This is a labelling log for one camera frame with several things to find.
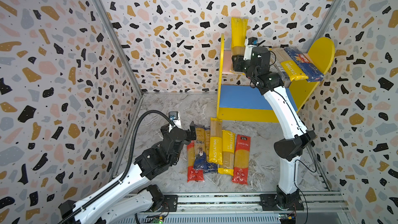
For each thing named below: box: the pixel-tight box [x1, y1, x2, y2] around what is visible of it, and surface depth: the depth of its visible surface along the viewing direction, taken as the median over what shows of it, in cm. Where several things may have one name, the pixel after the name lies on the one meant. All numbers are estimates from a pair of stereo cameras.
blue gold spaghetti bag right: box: [203, 129, 219, 174], surface depth 86 cm
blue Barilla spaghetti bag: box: [283, 46, 326, 83], surface depth 75 cm
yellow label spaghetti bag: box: [231, 17, 249, 57], surface depth 73 cm
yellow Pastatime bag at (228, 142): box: [217, 129, 236, 176], surface depth 90 cm
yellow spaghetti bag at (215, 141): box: [208, 117, 223, 166], surface depth 92 cm
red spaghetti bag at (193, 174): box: [187, 140, 205, 184], surface depth 83 cm
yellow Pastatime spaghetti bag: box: [269, 47, 309, 82], surface depth 76 cm
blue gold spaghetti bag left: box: [193, 127, 207, 172], surface depth 89 cm
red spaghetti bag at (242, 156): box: [232, 134, 252, 186], surface depth 87 cm
